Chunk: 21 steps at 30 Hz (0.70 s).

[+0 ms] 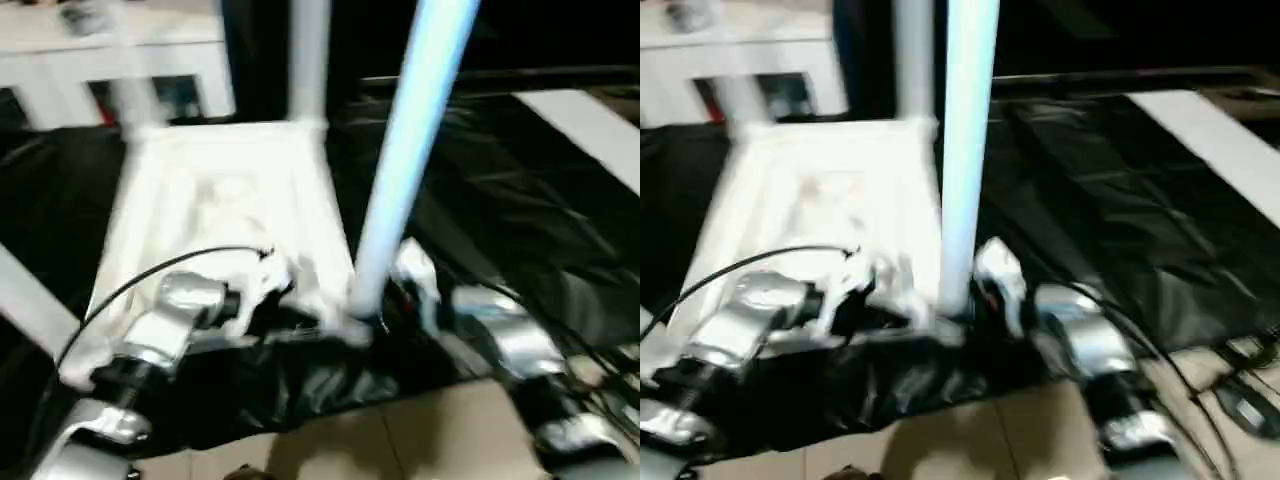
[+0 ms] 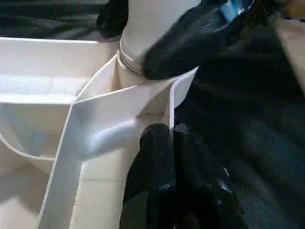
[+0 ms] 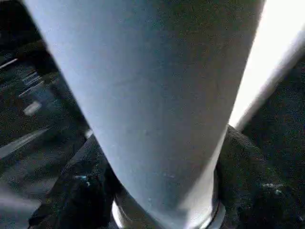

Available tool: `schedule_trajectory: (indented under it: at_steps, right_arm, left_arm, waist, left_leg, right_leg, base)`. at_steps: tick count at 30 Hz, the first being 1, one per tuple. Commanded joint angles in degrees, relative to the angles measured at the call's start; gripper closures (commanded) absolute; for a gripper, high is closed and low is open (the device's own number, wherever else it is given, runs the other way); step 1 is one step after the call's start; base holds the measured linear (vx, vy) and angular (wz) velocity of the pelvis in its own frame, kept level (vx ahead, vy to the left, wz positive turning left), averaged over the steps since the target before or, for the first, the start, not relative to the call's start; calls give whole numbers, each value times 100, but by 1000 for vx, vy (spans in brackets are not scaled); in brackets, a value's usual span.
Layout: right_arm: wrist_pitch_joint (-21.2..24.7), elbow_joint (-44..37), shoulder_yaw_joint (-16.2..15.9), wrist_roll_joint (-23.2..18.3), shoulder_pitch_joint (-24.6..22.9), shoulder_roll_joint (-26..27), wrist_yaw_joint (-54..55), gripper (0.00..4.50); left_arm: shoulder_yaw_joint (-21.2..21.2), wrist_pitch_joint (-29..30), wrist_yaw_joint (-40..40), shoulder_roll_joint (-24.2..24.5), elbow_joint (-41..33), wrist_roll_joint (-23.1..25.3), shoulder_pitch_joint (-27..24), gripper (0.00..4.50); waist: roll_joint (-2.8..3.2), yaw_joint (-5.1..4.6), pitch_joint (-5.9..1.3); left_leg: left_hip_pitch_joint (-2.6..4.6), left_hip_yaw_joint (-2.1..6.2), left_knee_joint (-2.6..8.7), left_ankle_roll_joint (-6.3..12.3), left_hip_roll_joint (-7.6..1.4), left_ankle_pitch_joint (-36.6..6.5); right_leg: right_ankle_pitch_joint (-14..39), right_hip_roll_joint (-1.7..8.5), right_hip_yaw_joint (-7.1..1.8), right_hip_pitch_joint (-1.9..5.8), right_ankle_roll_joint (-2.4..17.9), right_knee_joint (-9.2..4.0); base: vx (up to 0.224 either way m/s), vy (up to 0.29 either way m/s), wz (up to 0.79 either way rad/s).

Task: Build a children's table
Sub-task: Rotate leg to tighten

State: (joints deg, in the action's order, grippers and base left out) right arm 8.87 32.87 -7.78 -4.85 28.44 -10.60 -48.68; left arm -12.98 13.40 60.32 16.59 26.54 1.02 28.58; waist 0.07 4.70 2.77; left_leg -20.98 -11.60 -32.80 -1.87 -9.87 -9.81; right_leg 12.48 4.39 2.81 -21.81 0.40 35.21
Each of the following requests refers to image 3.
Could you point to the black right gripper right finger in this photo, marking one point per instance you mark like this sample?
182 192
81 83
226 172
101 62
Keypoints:
262 195

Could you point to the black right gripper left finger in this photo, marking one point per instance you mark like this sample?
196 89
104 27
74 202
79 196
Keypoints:
81 195

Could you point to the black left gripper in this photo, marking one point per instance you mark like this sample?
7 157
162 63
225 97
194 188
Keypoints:
38 86

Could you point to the white plastic table leg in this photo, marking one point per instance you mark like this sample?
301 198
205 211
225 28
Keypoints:
157 95

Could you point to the white plastic table top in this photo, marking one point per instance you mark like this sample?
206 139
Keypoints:
276 47

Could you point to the black plastic mat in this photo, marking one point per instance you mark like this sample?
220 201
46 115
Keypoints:
28 171

